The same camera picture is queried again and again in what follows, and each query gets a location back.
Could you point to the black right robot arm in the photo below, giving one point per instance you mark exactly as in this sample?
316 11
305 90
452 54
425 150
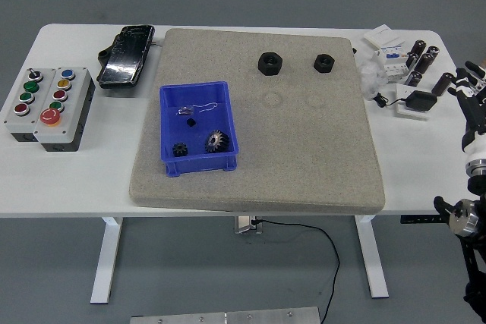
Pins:
474 217

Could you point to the white square plate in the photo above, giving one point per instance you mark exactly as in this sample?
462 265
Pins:
401 90

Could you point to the tiny black cube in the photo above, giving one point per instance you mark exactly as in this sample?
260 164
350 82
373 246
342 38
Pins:
190 123

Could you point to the grey-brown foam mat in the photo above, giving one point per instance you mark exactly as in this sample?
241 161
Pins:
266 130

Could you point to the white wall switch plate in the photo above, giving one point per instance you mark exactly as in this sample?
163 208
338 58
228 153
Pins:
383 36

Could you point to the thin white thread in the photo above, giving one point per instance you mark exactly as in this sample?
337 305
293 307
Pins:
207 106

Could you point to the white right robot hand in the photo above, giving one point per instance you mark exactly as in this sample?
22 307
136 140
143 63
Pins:
472 111

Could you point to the white circuit breaker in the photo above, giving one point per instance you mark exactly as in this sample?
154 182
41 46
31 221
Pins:
394 64

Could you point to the blue plastic box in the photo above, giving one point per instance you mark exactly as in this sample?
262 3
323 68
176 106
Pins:
178 134

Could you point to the dark cylindrical capacitor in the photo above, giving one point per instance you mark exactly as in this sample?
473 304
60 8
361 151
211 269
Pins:
414 78
442 83
412 60
432 51
424 63
419 47

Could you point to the silver power socket under table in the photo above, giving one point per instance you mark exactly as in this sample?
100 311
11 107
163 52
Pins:
245 225

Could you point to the large black hex nut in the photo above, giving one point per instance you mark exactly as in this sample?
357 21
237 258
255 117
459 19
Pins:
269 63

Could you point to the silver metal plate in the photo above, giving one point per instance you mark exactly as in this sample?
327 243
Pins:
224 317

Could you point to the black power adapter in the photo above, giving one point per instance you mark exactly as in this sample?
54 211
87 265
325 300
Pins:
420 101

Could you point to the small black spur gear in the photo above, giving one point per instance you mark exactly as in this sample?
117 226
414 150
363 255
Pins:
179 150

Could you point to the grey emergency-stop control box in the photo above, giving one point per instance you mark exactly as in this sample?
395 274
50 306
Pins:
72 111

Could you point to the white table leg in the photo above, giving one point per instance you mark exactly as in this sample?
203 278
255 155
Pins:
106 259
374 259

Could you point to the black glossy device case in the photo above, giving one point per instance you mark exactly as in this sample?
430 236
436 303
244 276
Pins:
123 60

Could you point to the small clear bag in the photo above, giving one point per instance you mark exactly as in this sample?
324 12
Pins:
185 110

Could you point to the large black bevel gear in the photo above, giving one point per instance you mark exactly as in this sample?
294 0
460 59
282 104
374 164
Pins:
217 141

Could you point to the grey four-button control box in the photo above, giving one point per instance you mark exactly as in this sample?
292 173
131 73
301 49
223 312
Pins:
23 119

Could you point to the black rail under table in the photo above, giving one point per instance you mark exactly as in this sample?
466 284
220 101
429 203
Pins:
421 219

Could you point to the smaller black hex nut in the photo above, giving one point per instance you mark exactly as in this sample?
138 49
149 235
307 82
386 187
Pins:
324 63

